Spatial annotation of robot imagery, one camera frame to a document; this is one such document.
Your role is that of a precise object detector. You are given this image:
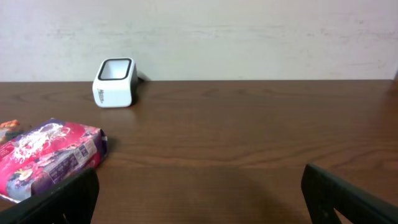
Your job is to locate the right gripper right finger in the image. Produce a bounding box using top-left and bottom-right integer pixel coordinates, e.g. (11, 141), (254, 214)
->
(301, 164), (397, 224)

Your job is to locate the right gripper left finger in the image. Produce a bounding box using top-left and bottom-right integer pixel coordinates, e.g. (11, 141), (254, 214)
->
(1, 168), (100, 224)

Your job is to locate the purple red noodle packet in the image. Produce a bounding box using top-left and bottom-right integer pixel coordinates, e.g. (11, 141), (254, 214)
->
(1, 119), (108, 203)

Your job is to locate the small orange snack box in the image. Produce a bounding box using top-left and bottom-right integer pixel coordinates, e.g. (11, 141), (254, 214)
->
(0, 119), (24, 144)

